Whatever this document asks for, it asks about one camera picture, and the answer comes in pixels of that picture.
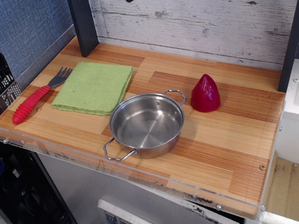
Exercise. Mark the dark grey right post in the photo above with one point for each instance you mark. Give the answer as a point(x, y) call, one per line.
point(290, 53)

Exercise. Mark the green folded cloth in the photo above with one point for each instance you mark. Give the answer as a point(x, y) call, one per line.
point(93, 88)

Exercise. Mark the dark red pepper toy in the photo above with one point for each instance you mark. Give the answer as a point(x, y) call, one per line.
point(205, 95)

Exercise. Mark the stainless steel pot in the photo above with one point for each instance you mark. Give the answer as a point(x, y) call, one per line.
point(148, 124)

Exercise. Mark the red handled metal fork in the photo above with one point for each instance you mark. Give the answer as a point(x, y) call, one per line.
point(26, 107)

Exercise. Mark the clear acrylic table guard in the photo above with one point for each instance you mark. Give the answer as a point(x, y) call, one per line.
point(217, 161)

